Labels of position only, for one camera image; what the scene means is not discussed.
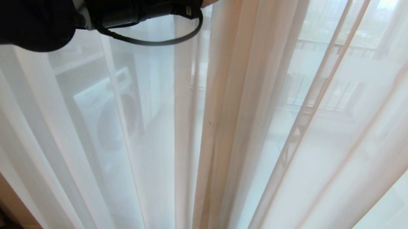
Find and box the white sheer curtain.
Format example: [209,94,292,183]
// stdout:
[0,0,240,229]
[188,0,408,229]

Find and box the white washing machine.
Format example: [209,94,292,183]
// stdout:
[66,61,153,163]

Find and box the black cable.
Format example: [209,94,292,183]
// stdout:
[94,0,205,52]

